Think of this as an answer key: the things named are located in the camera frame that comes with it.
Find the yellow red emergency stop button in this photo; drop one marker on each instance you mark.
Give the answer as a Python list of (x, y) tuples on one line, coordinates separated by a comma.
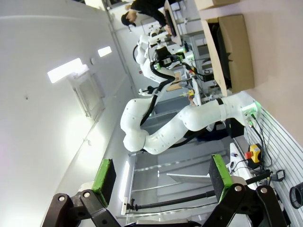
[(254, 151)]

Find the black mesh cup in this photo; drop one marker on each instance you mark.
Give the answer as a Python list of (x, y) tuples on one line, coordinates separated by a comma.
[(297, 197)]

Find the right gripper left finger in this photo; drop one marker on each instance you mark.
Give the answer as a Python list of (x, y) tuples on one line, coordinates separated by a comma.
[(105, 182)]

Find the person in black cap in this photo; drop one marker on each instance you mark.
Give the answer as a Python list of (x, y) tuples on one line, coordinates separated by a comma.
[(146, 9)]

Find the small rectangular ceiling light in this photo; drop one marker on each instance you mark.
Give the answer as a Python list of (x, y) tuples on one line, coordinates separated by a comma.
[(104, 51)]

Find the slotted aluminium base plate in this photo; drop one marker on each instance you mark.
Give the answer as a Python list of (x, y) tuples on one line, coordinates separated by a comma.
[(279, 142)]

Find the white ceiling vent grille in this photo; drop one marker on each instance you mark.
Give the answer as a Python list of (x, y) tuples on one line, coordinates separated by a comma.
[(90, 97)]

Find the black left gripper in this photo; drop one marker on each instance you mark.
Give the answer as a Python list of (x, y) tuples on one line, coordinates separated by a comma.
[(163, 55)]

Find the long black pole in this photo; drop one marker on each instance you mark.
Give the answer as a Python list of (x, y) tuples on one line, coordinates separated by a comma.
[(177, 202)]

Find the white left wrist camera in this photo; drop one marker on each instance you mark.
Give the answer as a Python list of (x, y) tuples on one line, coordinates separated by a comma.
[(157, 41)]

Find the seated person in blue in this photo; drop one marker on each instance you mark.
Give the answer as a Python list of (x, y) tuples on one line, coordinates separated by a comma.
[(213, 136)]

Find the small black handheld device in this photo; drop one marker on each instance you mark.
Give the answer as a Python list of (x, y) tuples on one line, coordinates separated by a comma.
[(280, 176)]

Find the black computer monitor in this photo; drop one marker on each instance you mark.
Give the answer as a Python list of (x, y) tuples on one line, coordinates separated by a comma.
[(171, 21)]

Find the large rectangular ceiling light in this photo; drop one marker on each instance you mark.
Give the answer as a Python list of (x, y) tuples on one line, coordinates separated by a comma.
[(66, 71)]

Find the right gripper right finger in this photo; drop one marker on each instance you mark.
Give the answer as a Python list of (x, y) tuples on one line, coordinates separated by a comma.
[(219, 179)]

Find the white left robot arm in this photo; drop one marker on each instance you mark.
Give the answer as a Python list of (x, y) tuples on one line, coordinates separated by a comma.
[(165, 139)]

